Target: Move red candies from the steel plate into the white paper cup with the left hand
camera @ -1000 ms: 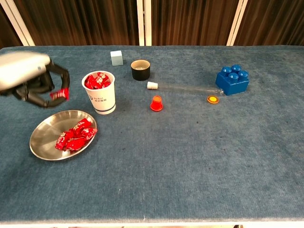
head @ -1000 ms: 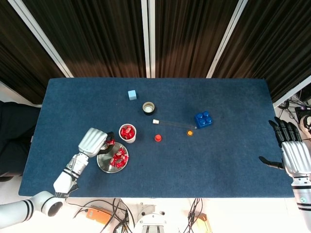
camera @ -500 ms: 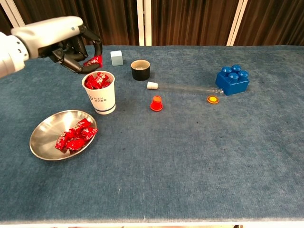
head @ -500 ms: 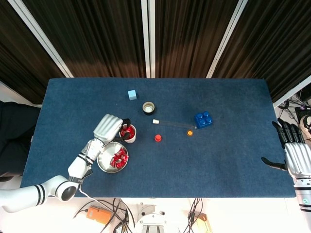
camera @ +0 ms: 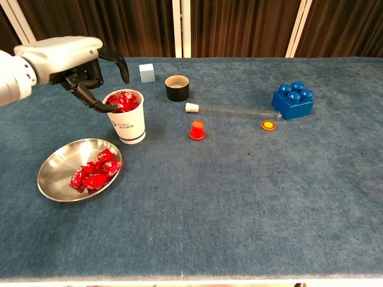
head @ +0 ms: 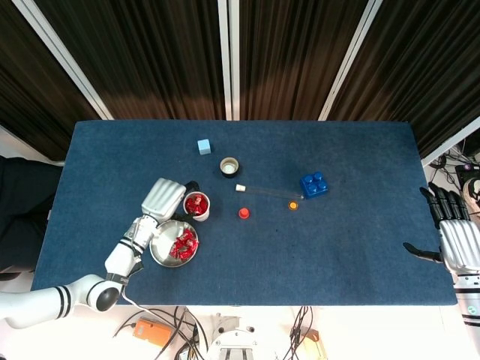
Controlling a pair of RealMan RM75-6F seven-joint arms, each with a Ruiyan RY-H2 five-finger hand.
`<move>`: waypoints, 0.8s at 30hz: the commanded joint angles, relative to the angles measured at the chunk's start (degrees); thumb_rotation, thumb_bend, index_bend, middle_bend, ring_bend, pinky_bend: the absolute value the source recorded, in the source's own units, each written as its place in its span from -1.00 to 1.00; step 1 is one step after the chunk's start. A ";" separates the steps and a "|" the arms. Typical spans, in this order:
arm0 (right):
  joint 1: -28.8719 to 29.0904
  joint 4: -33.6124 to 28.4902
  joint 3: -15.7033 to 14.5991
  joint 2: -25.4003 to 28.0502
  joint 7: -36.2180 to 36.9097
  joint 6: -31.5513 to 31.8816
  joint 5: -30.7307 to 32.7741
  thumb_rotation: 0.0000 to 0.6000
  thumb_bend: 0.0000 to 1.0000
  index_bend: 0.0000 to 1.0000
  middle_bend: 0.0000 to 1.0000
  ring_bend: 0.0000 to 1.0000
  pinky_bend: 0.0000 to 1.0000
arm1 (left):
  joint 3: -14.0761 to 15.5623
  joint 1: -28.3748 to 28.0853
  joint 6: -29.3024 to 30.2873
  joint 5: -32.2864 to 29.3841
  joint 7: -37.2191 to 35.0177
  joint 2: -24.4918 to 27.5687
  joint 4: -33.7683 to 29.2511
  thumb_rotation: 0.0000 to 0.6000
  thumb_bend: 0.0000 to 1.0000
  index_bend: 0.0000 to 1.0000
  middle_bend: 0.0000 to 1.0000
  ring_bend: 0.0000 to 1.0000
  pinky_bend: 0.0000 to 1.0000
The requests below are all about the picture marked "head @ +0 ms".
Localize white paper cup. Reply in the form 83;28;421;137
182;190;212;223

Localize white sneaker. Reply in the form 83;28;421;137
463;178;480;218

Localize black device purple dot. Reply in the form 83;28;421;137
454;163;480;182

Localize glass test tube white stopper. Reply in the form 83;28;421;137
235;182;305;200

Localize black cup brown inside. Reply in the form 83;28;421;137
219;157;242;179

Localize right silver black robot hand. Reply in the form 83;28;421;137
402;181;480;277

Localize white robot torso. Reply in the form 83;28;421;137
205;313;260;360

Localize blue building block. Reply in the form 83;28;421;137
299;171;329;200

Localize blue felt table cover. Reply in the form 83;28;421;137
30;119;458;307

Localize orange box device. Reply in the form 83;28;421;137
133;316;174;348

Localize dark brown curtain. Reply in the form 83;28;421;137
329;0;480;158
33;0;228;122
238;0;368;122
0;0;102;162

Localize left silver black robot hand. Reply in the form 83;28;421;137
140;177;201;224

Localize silver metal plate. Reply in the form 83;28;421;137
148;220;200;269

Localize tan orange box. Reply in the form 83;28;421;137
299;328;327;360

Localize white frame post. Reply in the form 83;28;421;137
12;0;115;122
217;0;233;122
228;0;242;122
420;115;480;168
317;0;384;122

